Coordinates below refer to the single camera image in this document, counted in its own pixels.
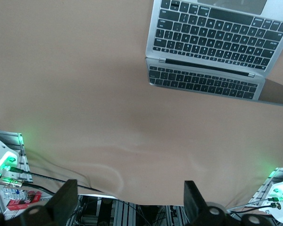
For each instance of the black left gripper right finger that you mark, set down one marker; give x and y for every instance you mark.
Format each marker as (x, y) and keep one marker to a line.
(193, 202)

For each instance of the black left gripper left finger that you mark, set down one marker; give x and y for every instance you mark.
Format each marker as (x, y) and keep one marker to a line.
(63, 200)

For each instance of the silver laptop with black keys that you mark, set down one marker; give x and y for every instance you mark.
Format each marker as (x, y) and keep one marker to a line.
(210, 37)

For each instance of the red and white box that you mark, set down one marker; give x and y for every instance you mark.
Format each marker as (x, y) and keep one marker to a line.
(21, 200)

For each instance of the beige table cloth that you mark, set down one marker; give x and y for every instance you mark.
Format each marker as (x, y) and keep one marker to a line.
(85, 94)

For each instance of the aluminium profile rail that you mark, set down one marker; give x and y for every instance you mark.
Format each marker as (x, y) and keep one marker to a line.
(264, 186)
(22, 153)

